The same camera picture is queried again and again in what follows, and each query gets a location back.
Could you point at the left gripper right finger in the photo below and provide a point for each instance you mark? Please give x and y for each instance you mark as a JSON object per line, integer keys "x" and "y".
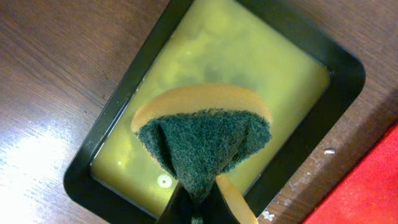
{"x": 215, "y": 210}

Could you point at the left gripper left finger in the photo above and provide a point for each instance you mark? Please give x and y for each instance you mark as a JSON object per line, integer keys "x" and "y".
{"x": 179, "y": 208}

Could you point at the yellow green sponge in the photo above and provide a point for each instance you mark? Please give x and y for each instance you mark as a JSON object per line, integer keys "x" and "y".
{"x": 198, "y": 133}

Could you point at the red plastic tray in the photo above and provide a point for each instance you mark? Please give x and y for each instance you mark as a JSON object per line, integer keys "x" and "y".
{"x": 368, "y": 194}

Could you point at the black tray with soapy water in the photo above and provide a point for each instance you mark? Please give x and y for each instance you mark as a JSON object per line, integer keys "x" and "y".
{"x": 306, "y": 79}

